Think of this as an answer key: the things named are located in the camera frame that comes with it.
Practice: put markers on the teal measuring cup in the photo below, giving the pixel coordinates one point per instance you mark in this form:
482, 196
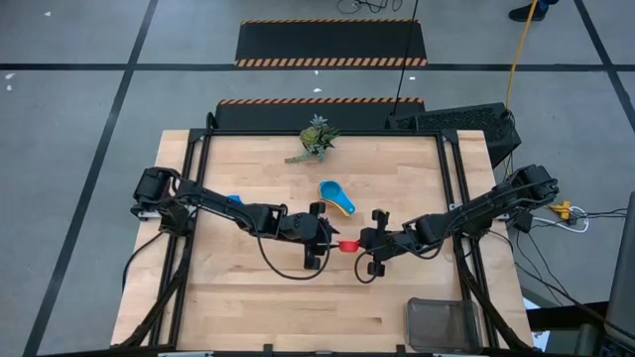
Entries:
331, 191

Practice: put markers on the small blue measuring cup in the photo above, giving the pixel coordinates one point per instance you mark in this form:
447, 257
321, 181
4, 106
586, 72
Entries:
235, 199

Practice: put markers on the black metal table frame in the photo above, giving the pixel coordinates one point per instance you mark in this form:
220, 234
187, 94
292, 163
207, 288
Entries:
248, 132

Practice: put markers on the black floor stand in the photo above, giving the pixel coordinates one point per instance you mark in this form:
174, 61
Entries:
560, 317

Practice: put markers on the potted succulent plant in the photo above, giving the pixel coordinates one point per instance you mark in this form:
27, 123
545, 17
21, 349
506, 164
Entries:
315, 139

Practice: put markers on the grey panel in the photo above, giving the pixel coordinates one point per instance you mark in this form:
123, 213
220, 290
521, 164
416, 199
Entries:
625, 277

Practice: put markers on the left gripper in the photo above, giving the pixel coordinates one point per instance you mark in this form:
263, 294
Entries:
305, 228

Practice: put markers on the grey transparent basket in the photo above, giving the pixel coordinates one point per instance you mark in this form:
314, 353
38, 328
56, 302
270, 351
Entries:
441, 324

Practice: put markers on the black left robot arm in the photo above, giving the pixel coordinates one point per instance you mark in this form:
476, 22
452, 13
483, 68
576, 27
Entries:
213, 203

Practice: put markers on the yellow power plug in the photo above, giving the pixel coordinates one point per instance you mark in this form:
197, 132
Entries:
562, 209

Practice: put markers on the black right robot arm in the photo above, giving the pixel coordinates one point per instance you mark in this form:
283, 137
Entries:
476, 210

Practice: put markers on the yellow measuring cup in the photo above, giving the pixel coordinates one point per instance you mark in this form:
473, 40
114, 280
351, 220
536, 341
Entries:
333, 207

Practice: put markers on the red measuring cup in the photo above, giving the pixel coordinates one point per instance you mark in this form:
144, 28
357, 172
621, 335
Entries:
348, 246

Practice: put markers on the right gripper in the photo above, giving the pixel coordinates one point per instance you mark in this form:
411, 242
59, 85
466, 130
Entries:
397, 238

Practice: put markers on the person's shoe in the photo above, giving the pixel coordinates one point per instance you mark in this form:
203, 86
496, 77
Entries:
526, 12

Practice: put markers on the black perforated computer case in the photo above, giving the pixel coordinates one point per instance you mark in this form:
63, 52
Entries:
461, 121

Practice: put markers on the black ramp two hazard stripes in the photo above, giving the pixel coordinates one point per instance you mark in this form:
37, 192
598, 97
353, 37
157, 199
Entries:
330, 42

